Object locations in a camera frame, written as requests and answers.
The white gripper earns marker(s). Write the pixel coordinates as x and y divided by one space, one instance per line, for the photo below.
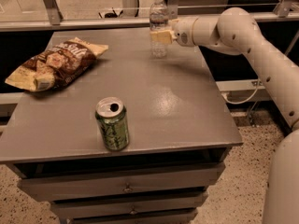
183 32

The clear plastic water bottle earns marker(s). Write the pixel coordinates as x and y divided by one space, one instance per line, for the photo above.
158 21

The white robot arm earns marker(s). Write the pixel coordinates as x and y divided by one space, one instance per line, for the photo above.
235 32

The grey drawer cabinet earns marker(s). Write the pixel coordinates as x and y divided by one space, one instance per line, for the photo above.
135 140

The green soda can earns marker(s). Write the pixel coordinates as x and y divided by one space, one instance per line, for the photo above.
110 114

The brown chip bag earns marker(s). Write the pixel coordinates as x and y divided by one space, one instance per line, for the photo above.
56 67

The top drawer brass knob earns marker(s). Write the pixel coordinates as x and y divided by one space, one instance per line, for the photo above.
127 189

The drawer brass knob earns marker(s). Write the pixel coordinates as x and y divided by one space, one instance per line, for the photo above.
133 212
127 189

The metal railing frame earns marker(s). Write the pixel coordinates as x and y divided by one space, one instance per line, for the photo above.
37 15

